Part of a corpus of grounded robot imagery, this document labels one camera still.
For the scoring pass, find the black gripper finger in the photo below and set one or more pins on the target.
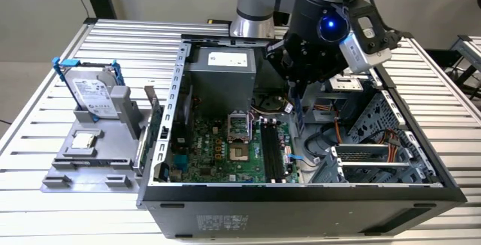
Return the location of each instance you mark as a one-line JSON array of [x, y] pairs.
[[323, 70], [282, 59]]

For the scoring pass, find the black RAM stick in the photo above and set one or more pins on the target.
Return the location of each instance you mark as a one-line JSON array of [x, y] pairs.
[[93, 161], [299, 109]]

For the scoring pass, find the grey metal drive cage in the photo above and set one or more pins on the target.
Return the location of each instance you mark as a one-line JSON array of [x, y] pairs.
[[319, 98]]

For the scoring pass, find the grey power supply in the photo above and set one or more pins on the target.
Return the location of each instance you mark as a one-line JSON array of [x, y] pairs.
[[221, 87]]

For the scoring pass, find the yellow black plug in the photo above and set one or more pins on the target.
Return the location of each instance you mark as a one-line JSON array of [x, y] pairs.
[[211, 21]]

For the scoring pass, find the grey metal disk bay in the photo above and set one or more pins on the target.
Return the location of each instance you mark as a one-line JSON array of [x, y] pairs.
[[360, 164]]

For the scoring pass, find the CPU socket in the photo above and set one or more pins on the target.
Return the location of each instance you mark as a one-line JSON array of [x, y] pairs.
[[239, 153]]

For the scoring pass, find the green motherboard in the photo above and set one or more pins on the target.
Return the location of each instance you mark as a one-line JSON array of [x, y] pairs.
[[209, 155]]

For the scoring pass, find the metal slat side table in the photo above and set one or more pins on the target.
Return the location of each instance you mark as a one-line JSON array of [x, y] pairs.
[[467, 48]]

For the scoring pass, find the green graphics card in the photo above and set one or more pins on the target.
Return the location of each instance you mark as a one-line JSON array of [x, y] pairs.
[[155, 121]]

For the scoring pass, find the teal port block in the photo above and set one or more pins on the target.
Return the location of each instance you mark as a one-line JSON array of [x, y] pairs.
[[180, 162]]

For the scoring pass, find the hard disk in blue carrier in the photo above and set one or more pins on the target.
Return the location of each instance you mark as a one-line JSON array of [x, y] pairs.
[[92, 95]]

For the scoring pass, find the black PC case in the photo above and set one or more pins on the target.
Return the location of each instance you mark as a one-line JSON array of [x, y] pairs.
[[263, 217]]

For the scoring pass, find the grey parts rack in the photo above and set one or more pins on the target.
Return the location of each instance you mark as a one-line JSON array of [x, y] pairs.
[[108, 143]]

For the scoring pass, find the silver CPU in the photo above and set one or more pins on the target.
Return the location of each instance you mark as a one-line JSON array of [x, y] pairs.
[[81, 141]]

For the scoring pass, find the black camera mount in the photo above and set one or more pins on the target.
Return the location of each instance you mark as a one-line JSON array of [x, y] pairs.
[[383, 36]]

